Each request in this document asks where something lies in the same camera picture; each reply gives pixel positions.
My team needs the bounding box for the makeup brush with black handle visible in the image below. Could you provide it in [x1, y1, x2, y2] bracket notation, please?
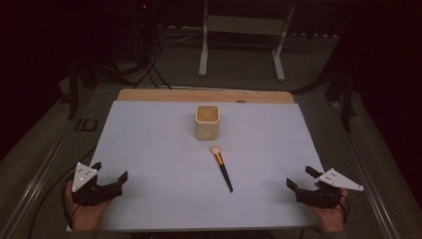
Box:
[209, 144, 234, 193]

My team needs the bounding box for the cream square ceramic cup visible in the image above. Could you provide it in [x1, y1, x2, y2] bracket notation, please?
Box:
[194, 105, 221, 141]

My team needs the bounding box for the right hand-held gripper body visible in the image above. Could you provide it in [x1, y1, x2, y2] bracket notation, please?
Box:
[296, 167, 365, 209]

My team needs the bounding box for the bundle of black cables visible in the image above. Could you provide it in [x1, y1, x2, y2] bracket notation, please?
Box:
[110, 39, 173, 91]

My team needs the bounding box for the white cable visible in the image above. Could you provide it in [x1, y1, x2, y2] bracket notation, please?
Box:
[154, 26, 204, 47]

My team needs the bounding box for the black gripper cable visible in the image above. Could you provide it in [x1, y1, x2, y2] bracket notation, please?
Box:
[28, 145, 98, 239]

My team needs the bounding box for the white paper sheet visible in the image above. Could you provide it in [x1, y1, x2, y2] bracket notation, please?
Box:
[66, 100, 324, 232]

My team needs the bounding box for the aluminium rail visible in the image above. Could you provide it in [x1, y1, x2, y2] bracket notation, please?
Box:
[0, 87, 98, 239]
[327, 99, 403, 239]

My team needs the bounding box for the person's left hand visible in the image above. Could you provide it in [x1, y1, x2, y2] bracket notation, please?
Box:
[64, 181, 112, 232]

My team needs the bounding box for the person's right hand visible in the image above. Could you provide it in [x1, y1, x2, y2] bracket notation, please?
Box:
[307, 189, 349, 233]

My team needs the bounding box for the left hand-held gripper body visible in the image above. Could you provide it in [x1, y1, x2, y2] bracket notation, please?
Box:
[71, 162, 123, 207]

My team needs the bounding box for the black stand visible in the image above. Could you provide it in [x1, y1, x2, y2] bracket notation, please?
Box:
[323, 70, 358, 133]
[67, 56, 101, 120]

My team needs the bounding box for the white metal stand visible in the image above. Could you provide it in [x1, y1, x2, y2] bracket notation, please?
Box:
[198, 0, 297, 83]

